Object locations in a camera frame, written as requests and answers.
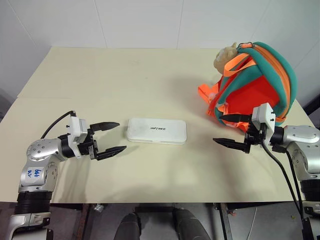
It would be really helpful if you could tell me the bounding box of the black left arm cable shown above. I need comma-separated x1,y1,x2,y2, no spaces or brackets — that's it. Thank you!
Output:
39,109,77,140

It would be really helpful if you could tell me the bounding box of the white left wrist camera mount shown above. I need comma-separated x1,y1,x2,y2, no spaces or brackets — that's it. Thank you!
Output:
66,115,89,160

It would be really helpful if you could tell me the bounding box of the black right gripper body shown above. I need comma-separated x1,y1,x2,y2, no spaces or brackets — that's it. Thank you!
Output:
244,122,268,154

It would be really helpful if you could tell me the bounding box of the thin white floor cable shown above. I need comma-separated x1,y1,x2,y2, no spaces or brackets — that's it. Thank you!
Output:
245,207,259,240

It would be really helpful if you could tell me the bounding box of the dark rounded shape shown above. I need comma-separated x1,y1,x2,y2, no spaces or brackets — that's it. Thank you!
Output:
115,212,142,240
172,208,214,240

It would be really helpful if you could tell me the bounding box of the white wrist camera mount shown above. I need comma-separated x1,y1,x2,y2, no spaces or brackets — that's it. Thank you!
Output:
250,102,277,146
66,115,89,160

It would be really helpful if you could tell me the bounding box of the black metal table leg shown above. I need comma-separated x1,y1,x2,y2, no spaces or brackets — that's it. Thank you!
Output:
214,202,236,240
49,203,91,240

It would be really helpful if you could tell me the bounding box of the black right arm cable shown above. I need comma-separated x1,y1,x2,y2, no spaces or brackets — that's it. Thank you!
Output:
260,139,305,222

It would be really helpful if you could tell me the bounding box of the orange and teal backpack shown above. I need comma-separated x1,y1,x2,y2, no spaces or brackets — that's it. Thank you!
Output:
197,41,299,131

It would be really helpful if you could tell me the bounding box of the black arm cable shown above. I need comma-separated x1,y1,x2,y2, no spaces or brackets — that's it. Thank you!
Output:
39,109,77,140
260,139,305,222

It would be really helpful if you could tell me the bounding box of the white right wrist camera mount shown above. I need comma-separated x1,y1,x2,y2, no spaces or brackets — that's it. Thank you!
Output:
250,102,277,146

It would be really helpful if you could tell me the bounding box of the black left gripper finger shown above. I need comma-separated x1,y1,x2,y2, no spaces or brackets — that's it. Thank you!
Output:
89,121,121,133
96,145,128,161

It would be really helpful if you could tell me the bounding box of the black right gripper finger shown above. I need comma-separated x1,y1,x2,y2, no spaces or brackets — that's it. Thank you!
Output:
212,137,248,152
219,113,252,123

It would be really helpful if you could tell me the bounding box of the white rectangular case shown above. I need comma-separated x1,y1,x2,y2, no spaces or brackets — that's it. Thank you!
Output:
125,117,188,146

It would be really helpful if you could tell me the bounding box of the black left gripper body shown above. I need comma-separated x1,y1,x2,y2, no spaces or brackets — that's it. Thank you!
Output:
77,128,99,161

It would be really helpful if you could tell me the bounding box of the beige plush toy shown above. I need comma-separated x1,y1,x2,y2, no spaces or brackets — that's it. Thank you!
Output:
212,42,239,74

